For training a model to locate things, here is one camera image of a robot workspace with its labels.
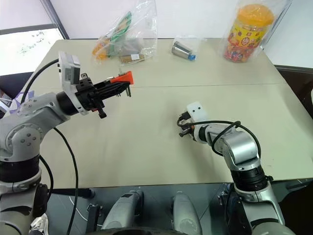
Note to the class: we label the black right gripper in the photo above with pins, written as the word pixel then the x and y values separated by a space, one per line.
pixel 188 124

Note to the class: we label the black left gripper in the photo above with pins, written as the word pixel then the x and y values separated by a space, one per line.
pixel 85 94

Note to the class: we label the orange hex key holder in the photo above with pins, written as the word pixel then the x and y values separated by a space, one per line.
pixel 124 77

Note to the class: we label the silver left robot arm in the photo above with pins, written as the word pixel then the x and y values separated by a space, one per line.
pixel 31 115

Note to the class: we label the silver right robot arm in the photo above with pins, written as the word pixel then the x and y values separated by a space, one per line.
pixel 239 149

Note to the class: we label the black hex key in holder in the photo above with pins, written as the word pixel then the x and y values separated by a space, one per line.
pixel 128 91

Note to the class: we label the brown biscuit packet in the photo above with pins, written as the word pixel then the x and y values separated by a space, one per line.
pixel 130 58

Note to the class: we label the orange snack packet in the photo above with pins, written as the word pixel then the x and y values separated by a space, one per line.
pixel 100 49

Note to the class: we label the green snack packet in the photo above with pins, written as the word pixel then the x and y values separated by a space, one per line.
pixel 122 29

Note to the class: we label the clear plastic bag of snacks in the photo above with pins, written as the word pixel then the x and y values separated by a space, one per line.
pixel 137 29

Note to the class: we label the small blue object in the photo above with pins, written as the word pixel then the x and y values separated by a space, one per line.
pixel 192 57

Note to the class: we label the metal cup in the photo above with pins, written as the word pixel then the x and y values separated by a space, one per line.
pixel 180 49

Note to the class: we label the small clear plastic bag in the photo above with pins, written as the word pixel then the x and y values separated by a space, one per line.
pixel 195 45

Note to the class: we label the grey rounded robot shell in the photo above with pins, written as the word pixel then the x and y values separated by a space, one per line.
pixel 123 210
pixel 185 213

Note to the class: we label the purple and white patterned item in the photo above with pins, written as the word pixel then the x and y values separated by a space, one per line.
pixel 22 100

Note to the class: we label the whiteboard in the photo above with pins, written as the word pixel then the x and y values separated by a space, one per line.
pixel 24 49

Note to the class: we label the black table crossbar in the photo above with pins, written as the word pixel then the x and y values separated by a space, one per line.
pixel 68 192

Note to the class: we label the candy jar with orange lid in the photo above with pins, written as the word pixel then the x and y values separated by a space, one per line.
pixel 248 36

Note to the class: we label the tall clear plastic bag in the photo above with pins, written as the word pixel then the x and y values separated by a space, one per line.
pixel 278 22

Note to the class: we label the white sneaker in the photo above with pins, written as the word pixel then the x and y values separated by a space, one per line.
pixel 39 224

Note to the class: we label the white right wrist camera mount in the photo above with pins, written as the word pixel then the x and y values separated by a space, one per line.
pixel 195 110

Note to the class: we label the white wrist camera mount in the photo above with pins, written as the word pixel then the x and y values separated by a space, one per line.
pixel 69 71
pixel 195 110

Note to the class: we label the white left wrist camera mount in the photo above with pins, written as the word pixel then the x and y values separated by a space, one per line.
pixel 69 71

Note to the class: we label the dark frame bar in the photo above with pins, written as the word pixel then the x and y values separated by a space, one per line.
pixel 55 19

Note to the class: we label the black metal bracket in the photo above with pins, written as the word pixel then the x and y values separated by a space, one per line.
pixel 94 215

